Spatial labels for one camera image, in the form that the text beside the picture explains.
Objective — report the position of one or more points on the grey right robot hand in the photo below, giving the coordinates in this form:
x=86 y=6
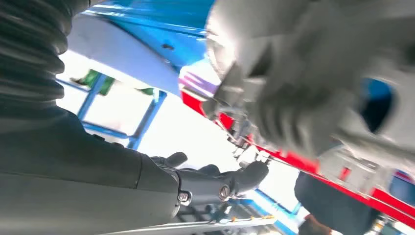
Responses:
x=64 y=181

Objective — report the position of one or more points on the blue metal shelf rack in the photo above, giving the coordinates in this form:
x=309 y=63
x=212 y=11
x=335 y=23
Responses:
x=146 y=120
x=162 y=26

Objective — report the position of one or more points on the person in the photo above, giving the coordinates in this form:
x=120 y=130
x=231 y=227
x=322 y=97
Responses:
x=330 y=204

